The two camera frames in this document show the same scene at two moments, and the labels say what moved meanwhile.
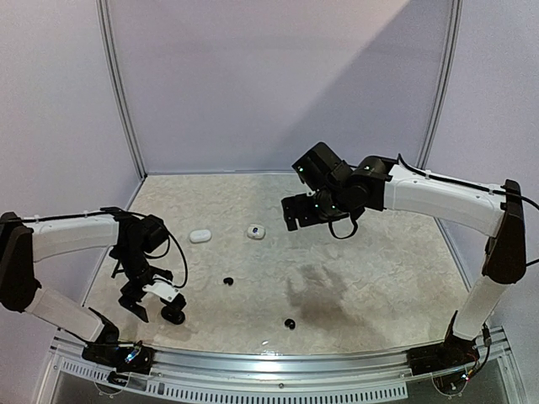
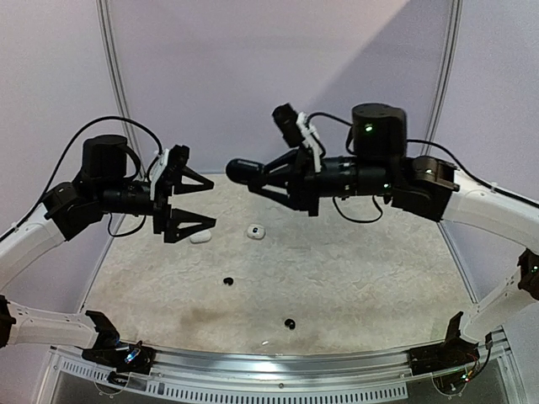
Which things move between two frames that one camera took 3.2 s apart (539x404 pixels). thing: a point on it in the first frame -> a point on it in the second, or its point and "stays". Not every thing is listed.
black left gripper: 128,293 -> 167,219
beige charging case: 256,232 stays
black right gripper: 296,209 -> 303,179
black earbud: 290,323 stays
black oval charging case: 174,316 -> 245,171
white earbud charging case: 200,236 stays
